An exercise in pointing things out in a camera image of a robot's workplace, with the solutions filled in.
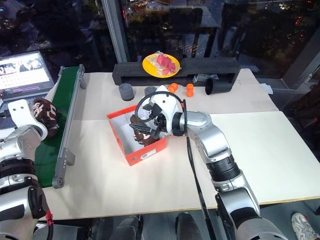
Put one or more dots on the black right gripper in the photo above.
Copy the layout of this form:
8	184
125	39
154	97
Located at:
163	122

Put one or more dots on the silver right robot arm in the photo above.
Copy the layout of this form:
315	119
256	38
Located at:
217	142

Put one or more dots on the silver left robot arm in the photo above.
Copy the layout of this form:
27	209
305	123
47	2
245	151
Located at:
17	160

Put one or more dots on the orange cardboard shoebox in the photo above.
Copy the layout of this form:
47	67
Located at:
140	153

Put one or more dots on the dark grey cup centre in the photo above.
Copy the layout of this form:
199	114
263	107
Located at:
149	90

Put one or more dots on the dark grey cup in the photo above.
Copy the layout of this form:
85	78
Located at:
126	92
149	90

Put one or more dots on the dark grey cup left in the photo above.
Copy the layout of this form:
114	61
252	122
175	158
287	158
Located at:
126	92

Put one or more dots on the small orange fruit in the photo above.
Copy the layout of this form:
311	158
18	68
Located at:
190	86
171	89
175	85
190	93

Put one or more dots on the yellow plate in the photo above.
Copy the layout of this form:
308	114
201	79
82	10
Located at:
150	68

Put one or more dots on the bag of pink blocks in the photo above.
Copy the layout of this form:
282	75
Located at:
165	63

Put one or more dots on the clear plastic wrapper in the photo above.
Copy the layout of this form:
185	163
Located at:
203	77

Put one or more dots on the black cylinder cup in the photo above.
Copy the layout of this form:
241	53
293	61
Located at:
217	86

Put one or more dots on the black foam block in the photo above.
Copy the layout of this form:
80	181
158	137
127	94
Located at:
207	66

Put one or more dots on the green conveyor belt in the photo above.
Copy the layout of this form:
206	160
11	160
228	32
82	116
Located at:
56	112

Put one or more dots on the dark rounded shape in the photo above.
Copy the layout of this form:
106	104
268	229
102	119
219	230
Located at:
188	226
130	228

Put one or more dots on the crumpled white paper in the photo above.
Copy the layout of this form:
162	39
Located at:
267	88

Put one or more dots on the open laptop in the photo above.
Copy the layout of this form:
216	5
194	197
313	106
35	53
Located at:
23	72

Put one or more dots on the white sneaker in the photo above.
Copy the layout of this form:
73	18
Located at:
303	226

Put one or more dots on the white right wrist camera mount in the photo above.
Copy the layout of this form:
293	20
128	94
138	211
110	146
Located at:
167	103

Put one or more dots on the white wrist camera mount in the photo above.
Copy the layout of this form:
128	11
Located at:
23	113
167	103

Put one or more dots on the grey metal window post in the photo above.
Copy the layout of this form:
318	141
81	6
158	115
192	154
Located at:
115	30

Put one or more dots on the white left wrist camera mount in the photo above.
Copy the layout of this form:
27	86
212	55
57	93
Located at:
23	113

